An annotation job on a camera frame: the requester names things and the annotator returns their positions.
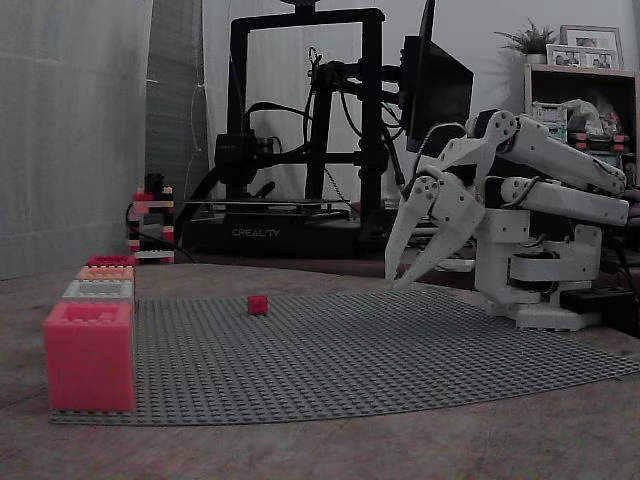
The black Creality 3D printer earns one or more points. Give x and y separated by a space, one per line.
280 230

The small white picture frame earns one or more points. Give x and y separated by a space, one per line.
580 57

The clear plastic bag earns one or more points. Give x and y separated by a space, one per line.
587 112

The black computer monitor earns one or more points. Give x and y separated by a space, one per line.
440 95

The large pink brick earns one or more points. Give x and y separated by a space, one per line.
90 365

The grey curtain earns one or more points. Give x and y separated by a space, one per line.
70 140

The small potted green plant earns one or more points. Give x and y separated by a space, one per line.
531 39

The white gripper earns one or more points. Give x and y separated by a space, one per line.
452 206

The grey studded baseplate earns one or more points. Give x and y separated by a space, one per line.
350 360

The large white picture frame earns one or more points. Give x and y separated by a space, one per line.
592 36

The orange brick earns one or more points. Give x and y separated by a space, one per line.
105 273

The wooden shelf unit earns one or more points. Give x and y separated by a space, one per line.
580 80

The red and white brick tower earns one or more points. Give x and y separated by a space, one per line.
152 225

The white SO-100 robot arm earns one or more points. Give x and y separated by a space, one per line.
560 160

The small red brick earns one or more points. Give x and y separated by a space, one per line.
257 305

